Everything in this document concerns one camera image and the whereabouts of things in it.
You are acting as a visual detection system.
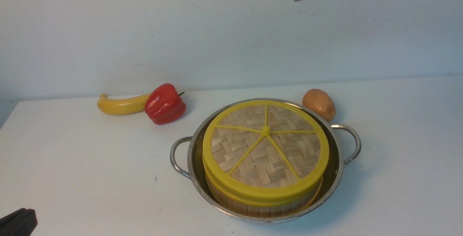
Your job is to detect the yellow bamboo steamer basket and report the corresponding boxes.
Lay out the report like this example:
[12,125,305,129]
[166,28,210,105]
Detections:
[204,165,323,218]

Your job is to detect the yellow woven steamer lid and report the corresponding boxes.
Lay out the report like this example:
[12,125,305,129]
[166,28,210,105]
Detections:
[202,100,329,208]

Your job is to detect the stainless steel pot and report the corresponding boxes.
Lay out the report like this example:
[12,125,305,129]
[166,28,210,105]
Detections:
[170,99,362,223]

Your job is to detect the brown potato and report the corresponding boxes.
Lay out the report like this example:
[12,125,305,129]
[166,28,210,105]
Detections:
[302,89,337,122]

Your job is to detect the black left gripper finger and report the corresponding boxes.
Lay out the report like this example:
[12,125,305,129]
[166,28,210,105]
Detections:
[0,209,38,236]
[0,208,26,229]

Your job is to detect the yellow banana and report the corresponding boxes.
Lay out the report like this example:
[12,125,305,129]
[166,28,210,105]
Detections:
[97,93,150,116]

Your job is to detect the red bell pepper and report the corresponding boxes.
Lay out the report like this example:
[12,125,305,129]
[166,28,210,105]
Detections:
[144,83,186,125]

